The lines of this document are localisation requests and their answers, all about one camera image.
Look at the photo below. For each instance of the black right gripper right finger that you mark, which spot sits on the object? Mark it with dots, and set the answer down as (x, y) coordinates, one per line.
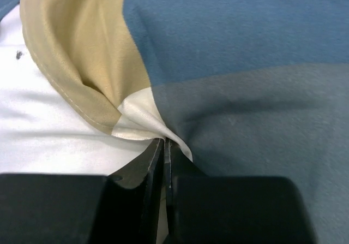
(175, 164)

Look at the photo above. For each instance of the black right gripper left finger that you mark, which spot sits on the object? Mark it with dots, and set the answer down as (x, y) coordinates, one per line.
(139, 186)

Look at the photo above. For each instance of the blue tan white pillowcase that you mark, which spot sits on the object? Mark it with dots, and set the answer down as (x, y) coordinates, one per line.
(244, 87)

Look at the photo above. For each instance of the white pillow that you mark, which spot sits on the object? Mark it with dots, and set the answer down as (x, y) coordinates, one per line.
(40, 131)

